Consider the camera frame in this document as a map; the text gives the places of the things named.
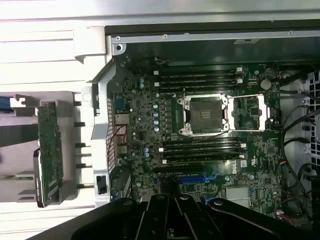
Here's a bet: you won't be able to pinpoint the long blue expansion slot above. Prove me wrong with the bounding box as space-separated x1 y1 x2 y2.
153 174 219 185

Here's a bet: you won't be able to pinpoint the black wire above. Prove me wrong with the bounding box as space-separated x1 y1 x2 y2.
281 103 311 161

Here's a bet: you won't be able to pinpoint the RAM slot black clips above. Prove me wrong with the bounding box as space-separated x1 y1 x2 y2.
162 147 247 159
157 83 245 93
162 136 247 148
157 72 245 82

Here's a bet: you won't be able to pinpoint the grey card retention bracket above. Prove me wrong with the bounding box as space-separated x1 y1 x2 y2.
73 24 113 65

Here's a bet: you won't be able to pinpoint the metal locking lever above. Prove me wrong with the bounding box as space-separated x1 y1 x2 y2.
181 87 188 126

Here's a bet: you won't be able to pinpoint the silver chipset heat sink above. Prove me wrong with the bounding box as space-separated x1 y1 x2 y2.
224 186 251 208

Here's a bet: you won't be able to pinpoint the RAM slot white clips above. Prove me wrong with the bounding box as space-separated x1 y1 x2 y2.
152 67 245 76
153 77 245 88
161 153 247 165
158 141 247 153

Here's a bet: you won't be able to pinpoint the grey parts rack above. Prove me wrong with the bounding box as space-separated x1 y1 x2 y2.
0 89 94 204

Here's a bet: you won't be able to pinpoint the green RAM stick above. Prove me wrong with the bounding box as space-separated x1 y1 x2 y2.
0 174 35 181

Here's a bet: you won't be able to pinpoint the CPU socket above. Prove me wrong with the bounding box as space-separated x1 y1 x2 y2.
176 94 230 137

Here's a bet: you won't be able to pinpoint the green motherboard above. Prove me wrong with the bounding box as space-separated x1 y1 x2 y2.
111 56 288 221

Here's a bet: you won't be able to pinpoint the long black expansion slot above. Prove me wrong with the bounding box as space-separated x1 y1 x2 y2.
153 162 204 174

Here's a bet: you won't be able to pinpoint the silver socket cover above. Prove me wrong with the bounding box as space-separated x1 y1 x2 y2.
226 93 270 132

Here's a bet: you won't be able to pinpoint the perforated metal drive cage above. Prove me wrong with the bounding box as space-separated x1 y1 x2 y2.
298 67 320 163

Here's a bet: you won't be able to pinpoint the black open PC case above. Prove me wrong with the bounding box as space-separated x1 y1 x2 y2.
91 19 320 233

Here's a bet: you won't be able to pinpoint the silver coin battery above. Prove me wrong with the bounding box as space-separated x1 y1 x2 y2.
259 78 273 91

